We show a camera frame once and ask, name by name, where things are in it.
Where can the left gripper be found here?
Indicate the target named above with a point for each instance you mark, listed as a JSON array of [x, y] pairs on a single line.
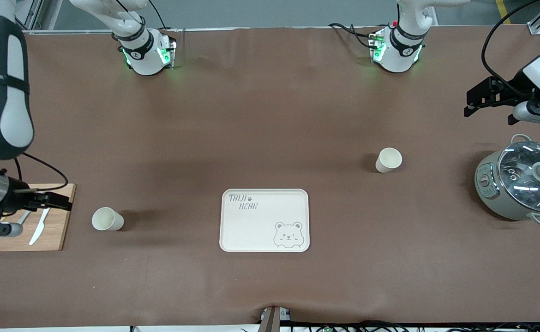
[[511, 88]]

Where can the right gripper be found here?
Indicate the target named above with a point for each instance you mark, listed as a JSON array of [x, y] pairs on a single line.
[[19, 197]]

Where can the white paper-like cup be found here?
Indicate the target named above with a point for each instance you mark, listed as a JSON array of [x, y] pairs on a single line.
[[388, 160], [106, 219]]

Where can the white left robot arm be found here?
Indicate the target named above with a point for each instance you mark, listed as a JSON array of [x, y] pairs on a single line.
[[399, 50]]

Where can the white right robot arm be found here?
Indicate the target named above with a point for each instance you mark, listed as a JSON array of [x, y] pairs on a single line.
[[14, 110]]

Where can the grey plastic knife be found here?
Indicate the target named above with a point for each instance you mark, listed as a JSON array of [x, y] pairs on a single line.
[[25, 216]]

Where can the bamboo cutting board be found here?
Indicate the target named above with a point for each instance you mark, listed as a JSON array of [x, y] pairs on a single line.
[[60, 230]]

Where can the white plastic knife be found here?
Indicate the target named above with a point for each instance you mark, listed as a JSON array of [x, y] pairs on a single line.
[[37, 233]]

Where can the glass pot lid with knob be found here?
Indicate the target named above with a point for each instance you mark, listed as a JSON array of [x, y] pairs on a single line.
[[519, 184]]

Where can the grey pot with glass lid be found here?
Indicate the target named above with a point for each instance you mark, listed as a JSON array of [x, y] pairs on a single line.
[[496, 203]]

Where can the brown table cover mat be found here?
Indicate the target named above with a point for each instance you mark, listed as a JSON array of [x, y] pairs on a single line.
[[297, 115]]

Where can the cream tray with bear print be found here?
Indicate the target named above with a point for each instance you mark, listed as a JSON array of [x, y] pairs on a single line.
[[260, 230]]

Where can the metal table edge bracket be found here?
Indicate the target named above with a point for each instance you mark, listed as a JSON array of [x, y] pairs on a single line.
[[272, 320]]

